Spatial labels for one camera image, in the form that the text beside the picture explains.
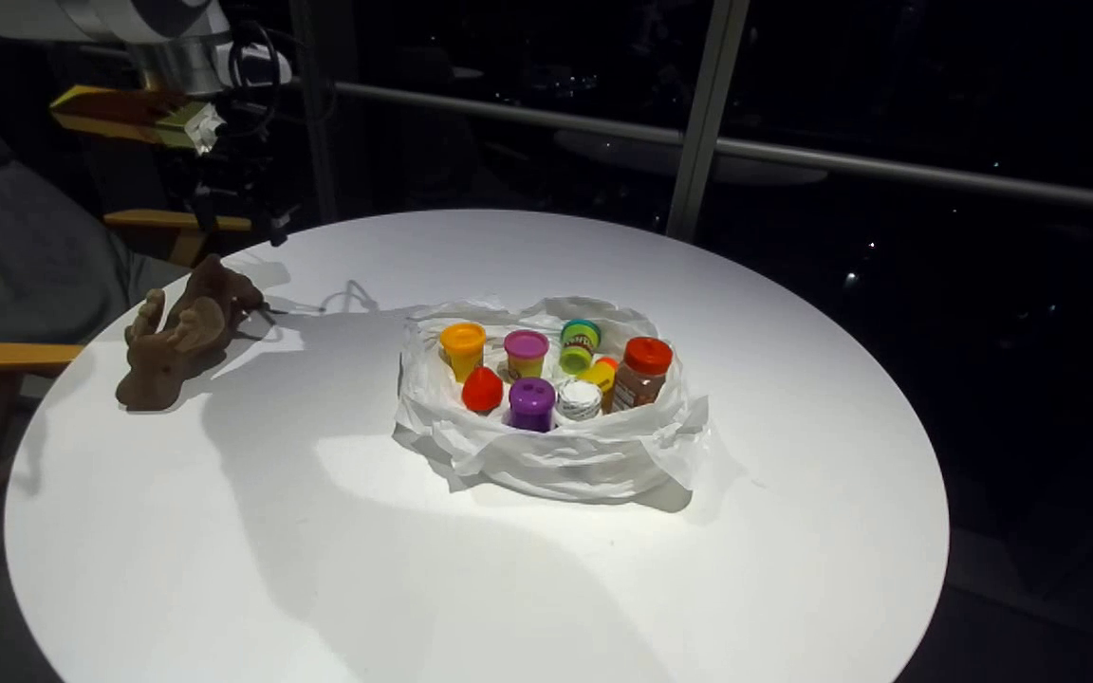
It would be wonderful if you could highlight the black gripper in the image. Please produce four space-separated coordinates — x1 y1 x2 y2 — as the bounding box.
189 96 295 247

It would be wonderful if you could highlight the brown plush moose toy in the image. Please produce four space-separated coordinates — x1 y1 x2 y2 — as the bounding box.
113 258 267 409

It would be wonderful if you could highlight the orange lid yellow dough tub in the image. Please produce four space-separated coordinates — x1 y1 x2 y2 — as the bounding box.
436 323 486 380

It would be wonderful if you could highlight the red round lid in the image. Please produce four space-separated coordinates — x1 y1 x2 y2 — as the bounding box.
463 369 505 412

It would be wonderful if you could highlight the pink lid dough tub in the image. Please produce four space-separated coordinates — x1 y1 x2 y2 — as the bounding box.
505 331 551 380

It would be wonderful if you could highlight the purple dough tub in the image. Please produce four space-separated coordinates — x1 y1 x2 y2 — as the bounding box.
508 380 554 432

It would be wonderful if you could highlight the teal lid green dough tub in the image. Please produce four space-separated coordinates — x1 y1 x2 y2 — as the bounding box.
558 320 604 375

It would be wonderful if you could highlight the red lid spice bottle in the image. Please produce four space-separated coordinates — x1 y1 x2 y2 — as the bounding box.
615 339 677 407

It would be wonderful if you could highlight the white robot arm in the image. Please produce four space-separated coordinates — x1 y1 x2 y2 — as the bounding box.
0 0 295 159

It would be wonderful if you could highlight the white plastic bag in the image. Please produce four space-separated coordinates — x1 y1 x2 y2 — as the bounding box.
396 295 709 502

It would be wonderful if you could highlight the wooden armchair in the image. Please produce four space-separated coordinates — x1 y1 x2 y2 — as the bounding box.
0 73 258 578

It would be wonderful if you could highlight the window frame railing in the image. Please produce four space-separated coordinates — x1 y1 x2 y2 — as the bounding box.
276 0 1093 242

